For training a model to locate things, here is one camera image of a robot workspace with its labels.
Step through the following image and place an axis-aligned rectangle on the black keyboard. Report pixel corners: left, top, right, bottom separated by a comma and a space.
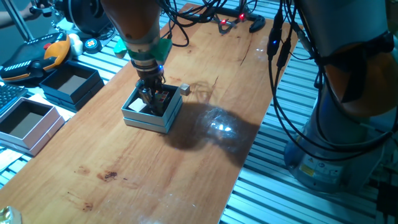
0, 83, 29, 116

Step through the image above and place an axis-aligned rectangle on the black filament spool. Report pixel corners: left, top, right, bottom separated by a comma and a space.
63, 0, 112, 35

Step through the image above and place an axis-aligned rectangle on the wooden board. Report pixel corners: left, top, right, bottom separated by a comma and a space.
0, 2, 299, 224

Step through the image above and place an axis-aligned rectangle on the person forearm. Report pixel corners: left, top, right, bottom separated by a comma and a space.
0, 2, 37, 28

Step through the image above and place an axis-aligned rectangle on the gold foil bag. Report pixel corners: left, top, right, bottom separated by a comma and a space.
0, 205, 22, 224

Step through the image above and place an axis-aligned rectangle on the aluminium frame post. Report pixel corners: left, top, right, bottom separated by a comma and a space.
2, 0, 35, 42

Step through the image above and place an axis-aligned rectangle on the small Rubik's cube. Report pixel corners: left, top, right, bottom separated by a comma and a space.
154, 90, 170, 108

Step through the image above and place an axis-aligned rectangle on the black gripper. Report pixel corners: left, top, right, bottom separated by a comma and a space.
136, 68, 169, 115

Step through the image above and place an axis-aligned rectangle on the round black disc orange logo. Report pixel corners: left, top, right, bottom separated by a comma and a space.
83, 37, 103, 54

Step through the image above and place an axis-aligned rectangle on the pale square wooden block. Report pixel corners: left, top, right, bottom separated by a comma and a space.
128, 98, 147, 113

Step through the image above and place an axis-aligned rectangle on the black curved device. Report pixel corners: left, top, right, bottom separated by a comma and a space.
214, 6, 267, 34

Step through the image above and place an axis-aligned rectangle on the white figure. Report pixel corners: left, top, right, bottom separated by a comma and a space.
68, 33, 84, 57

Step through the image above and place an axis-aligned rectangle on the pink gift box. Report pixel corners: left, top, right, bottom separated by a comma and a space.
0, 96, 66, 157

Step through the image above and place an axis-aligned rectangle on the black cable bundle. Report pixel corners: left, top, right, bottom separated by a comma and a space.
157, 0, 398, 162

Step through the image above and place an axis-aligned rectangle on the dark blue gift box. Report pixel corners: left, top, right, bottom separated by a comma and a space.
39, 60, 105, 112

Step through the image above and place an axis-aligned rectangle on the orange and black teach pendant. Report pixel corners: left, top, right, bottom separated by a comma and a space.
0, 32, 72, 83

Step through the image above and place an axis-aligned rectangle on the light blue gift box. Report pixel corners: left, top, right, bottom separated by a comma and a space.
121, 83, 183, 134

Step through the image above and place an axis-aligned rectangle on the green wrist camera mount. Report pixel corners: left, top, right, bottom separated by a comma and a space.
113, 38, 173, 65

